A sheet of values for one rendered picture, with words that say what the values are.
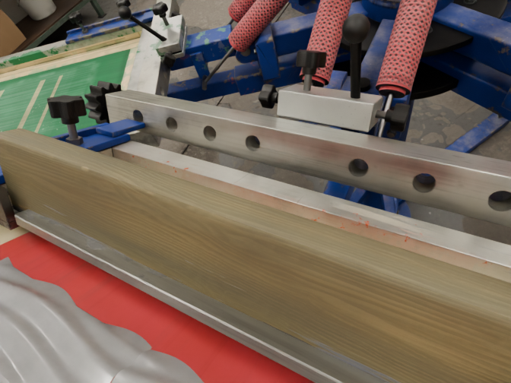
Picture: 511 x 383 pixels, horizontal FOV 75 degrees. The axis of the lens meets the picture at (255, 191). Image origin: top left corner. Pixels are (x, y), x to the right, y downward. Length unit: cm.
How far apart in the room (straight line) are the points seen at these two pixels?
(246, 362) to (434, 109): 199
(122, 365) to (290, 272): 13
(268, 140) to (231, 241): 24
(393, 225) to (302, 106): 20
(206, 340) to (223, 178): 20
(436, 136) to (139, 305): 184
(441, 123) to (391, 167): 169
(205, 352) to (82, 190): 15
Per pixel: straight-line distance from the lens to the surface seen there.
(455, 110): 215
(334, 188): 65
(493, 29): 83
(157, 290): 24
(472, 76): 87
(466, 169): 38
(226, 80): 93
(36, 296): 31
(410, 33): 56
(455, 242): 35
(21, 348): 28
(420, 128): 202
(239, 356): 25
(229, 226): 19
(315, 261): 17
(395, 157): 38
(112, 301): 30
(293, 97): 45
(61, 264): 35
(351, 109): 43
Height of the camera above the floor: 146
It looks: 54 degrees down
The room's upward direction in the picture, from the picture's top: 22 degrees counter-clockwise
